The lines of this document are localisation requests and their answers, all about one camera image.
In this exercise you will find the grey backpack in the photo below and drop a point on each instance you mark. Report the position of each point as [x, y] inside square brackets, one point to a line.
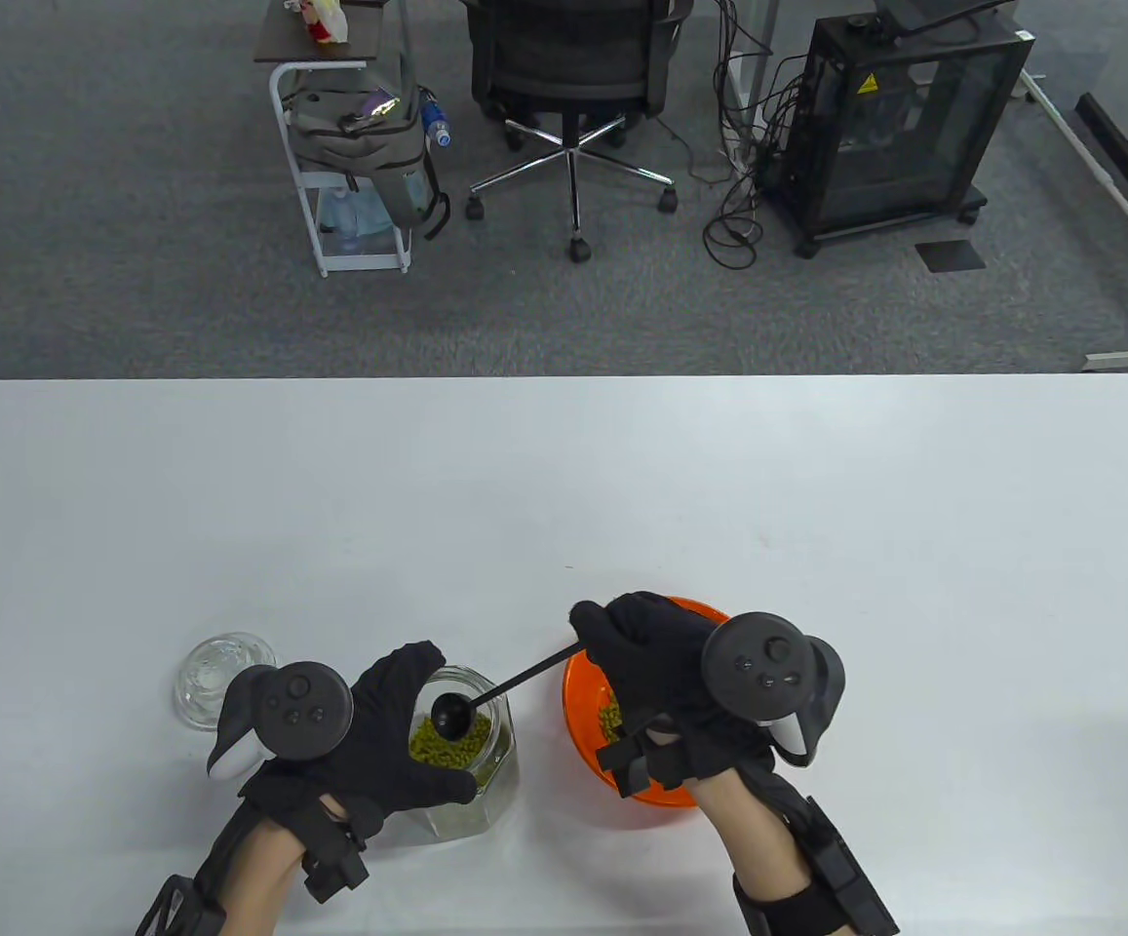
[359, 156]

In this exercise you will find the small mung beans portion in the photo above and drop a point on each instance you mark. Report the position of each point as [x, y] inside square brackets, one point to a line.
[609, 721]

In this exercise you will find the black office chair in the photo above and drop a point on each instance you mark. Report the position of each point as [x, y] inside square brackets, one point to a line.
[573, 49]

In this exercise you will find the red and yellow snack bag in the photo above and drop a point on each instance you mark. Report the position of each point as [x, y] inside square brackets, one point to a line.
[328, 21]

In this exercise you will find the person's right hand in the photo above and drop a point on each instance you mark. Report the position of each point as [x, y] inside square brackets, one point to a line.
[656, 653]

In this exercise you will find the dark grey hand controller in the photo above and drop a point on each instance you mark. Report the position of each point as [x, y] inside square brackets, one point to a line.
[300, 712]
[758, 668]

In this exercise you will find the black glass-walled cabinet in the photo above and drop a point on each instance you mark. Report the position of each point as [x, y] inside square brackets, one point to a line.
[875, 146]

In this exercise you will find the person's left forearm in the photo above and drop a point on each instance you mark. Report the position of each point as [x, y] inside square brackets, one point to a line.
[261, 877]

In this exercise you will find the person's left hand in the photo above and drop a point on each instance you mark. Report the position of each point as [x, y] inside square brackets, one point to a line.
[383, 751]

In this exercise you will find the pale blue plastic bag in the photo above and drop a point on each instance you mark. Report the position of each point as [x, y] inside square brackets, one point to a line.
[359, 219]

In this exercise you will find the large green mung beans heap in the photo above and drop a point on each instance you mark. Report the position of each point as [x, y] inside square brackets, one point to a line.
[461, 751]

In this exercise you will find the dark grey right hand controller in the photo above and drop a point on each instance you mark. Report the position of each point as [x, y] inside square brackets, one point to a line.
[758, 668]

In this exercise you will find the dark grey left hand controller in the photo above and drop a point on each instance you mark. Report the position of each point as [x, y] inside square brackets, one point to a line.
[300, 712]

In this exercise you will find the shiny colourful packet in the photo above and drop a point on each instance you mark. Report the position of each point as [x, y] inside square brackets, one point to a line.
[373, 109]

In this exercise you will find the orange plastic bowl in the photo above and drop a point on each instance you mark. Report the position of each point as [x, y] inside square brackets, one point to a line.
[583, 726]

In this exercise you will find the black floor plate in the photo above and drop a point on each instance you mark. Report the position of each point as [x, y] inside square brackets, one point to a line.
[951, 255]

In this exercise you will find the white cart with dark top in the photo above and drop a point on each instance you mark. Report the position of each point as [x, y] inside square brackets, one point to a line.
[281, 44]

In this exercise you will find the clear glass jar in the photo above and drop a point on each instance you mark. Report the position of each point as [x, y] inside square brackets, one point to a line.
[456, 821]

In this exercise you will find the clear glass jar lid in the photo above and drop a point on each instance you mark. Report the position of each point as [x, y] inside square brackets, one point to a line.
[208, 682]

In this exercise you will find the white post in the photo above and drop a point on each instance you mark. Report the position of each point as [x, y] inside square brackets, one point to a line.
[757, 39]

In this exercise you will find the black measuring scoop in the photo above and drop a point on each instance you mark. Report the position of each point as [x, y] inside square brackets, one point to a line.
[449, 715]

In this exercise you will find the person's right forearm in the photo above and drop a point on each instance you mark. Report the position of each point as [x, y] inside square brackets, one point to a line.
[754, 829]

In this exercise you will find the blue water bottle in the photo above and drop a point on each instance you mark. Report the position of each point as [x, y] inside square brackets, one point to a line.
[435, 122]

